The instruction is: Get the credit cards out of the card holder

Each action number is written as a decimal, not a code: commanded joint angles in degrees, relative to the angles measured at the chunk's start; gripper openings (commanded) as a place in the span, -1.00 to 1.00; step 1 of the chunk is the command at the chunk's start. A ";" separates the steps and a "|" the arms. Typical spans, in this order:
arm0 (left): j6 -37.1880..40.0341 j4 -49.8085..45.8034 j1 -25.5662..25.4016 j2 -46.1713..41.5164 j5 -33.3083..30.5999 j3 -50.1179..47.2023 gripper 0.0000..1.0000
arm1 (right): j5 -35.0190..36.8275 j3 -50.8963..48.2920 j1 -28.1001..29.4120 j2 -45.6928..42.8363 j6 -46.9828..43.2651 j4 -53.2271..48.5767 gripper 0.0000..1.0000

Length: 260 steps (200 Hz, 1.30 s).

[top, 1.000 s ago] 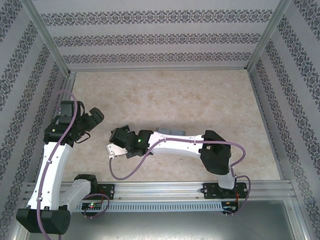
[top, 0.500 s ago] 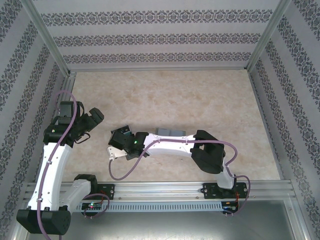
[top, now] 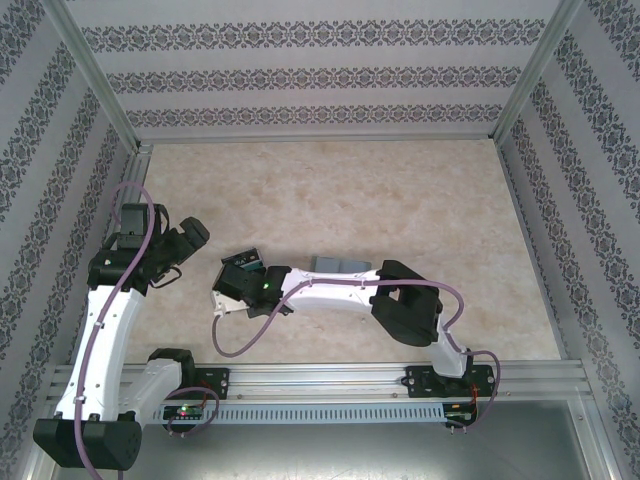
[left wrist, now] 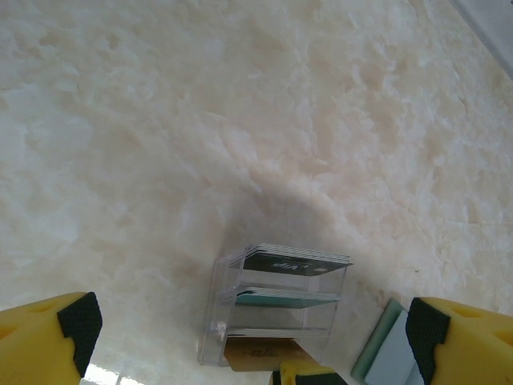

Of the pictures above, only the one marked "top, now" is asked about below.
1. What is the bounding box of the grey metal panel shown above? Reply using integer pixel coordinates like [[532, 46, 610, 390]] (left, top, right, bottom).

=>
[[29, 419, 619, 480]]

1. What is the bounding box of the black mounting plate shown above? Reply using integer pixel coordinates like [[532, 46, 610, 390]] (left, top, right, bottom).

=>
[[192, 367, 232, 402], [399, 364, 501, 401]]

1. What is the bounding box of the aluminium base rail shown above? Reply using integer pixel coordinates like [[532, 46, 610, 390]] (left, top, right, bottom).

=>
[[49, 363, 586, 402]]

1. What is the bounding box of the left circuit board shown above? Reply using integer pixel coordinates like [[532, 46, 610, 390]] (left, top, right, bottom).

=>
[[163, 403, 206, 421]]

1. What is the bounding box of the grey-blue card holder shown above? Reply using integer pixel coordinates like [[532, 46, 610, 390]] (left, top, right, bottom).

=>
[[312, 254, 374, 277]]

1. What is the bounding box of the circuit board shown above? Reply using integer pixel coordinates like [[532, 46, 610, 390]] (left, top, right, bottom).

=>
[[443, 402, 479, 424], [163, 403, 206, 421]]

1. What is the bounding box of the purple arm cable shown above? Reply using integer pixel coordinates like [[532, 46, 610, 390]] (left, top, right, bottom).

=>
[[69, 181, 220, 476], [212, 279, 503, 434]]

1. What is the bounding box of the right aluminium frame post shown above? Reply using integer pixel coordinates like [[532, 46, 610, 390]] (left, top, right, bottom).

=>
[[492, 0, 587, 144]]

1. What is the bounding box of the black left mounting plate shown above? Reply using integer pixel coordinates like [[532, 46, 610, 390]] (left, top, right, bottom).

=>
[[192, 367, 232, 402]]

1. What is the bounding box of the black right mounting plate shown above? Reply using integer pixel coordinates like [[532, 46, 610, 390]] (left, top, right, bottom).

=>
[[399, 364, 501, 401]]

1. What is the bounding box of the aluminium rear frame bar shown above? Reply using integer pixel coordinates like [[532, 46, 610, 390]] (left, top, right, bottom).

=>
[[134, 133, 501, 147]]

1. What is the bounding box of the slotted grey cable duct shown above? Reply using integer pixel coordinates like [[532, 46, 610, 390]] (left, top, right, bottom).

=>
[[149, 403, 446, 425]]

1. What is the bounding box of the right circuit board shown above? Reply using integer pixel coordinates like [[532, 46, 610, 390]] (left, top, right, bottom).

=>
[[443, 402, 479, 424]]

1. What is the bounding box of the left aluminium frame post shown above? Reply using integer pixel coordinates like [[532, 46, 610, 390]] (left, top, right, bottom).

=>
[[42, 0, 151, 154]]

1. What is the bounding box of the aluminium frame post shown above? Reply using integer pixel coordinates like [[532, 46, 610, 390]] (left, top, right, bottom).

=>
[[492, 0, 587, 144], [42, 0, 151, 154]]

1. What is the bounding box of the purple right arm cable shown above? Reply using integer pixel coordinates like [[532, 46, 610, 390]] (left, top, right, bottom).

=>
[[212, 279, 503, 434]]

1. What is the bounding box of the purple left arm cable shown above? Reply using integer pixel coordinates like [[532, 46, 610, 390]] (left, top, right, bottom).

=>
[[69, 181, 220, 476]]

